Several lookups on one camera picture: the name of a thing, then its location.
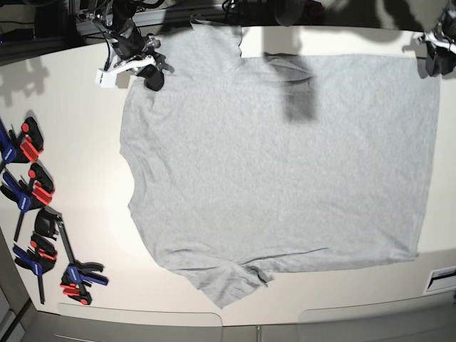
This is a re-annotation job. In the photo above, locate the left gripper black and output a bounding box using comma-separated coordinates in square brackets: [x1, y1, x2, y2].
[418, 39, 455, 77]

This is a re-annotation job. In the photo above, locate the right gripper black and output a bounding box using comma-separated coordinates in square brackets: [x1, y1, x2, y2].
[138, 53, 175, 92]

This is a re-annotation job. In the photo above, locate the grey T-shirt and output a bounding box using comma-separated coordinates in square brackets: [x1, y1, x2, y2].
[120, 18, 440, 308]

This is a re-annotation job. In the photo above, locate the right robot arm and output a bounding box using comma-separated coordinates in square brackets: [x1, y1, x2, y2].
[85, 1, 165, 91]

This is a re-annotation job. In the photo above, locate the top blue red clamp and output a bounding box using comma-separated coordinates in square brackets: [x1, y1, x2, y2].
[1, 116, 44, 171]

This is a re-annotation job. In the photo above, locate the blue red clamp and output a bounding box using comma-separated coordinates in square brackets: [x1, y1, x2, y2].
[12, 232, 58, 304]
[1, 116, 44, 171]
[1, 162, 55, 242]

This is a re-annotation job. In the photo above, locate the long bar clamp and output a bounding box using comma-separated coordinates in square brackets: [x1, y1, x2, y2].
[35, 209, 109, 306]

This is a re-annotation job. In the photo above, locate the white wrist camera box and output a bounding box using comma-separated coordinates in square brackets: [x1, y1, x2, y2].
[95, 69, 117, 88]

